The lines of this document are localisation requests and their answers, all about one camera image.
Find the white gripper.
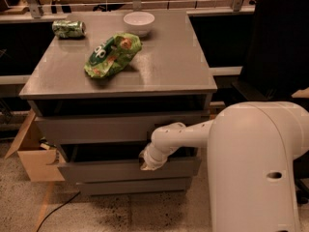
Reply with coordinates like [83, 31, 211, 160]
[138, 144, 170, 171]

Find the grey drawer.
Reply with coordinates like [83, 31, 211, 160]
[77, 177, 192, 195]
[58, 141, 201, 183]
[36, 112, 209, 145]

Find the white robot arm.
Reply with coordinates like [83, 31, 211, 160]
[141, 101, 309, 232]

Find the grey top drawer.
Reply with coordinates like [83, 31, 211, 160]
[36, 112, 209, 145]

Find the grey bottom drawer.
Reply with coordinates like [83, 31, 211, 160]
[77, 177, 192, 195]

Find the cardboard box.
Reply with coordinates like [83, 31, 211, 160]
[5, 110, 64, 182]

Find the green chip bag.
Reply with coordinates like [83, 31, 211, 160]
[84, 33, 142, 78]

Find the white bowl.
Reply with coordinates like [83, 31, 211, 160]
[124, 12, 155, 37]

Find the green soda can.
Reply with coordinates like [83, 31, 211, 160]
[52, 20, 86, 39]

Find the black office chair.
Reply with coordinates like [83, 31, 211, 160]
[221, 0, 309, 205]

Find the black floor cable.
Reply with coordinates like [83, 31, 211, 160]
[35, 190, 81, 232]

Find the grey metal shelf rail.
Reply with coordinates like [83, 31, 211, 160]
[0, 0, 254, 24]

